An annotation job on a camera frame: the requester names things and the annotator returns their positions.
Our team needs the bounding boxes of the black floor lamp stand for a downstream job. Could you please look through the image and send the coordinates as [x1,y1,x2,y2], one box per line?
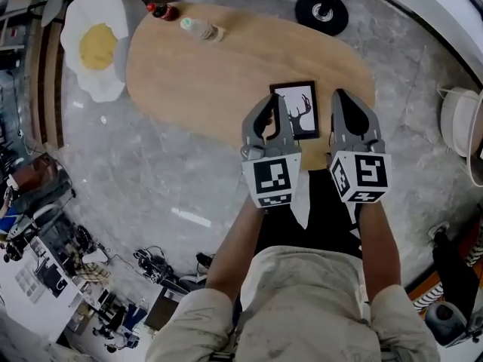
[294,0,350,37]

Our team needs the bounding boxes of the plaid cloth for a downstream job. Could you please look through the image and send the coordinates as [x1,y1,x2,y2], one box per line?
[72,259,111,285]

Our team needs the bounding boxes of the person's black trousers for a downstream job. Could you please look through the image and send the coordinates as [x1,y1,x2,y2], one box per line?
[255,168,364,260]

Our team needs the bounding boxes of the dark cola bottle red cap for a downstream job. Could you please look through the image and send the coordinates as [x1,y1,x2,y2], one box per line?
[146,2,180,23]

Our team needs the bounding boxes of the white desk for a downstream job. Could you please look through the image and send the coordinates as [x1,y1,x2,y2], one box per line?
[0,235,100,345]

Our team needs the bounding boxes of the tangle of black cables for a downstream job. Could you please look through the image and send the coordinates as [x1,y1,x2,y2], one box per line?
[133,244,175,283]

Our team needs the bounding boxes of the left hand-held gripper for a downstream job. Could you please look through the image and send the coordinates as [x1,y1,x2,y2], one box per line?
[240,94,303,209]

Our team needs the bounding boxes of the person's right forearm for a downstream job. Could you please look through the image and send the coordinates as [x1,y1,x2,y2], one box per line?
[353,201,401,305]

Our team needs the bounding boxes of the person's beige shirt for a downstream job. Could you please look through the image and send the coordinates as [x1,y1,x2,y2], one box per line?
[145,244,441,362]

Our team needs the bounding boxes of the clear bottle green cap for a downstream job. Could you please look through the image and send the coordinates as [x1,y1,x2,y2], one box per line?
[179,17,227,43]

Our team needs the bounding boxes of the white round stool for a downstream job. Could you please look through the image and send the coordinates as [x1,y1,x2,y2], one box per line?
[438,86,483,158]

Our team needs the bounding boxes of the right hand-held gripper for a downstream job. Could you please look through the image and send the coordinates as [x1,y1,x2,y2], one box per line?
[325,88,392,204]

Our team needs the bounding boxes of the black picture frame deer print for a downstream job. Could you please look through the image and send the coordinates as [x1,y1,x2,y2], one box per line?
[269,80,321,140]

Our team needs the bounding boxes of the person's left forearm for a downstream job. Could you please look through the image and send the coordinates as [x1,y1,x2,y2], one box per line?
[205,197,266,298]

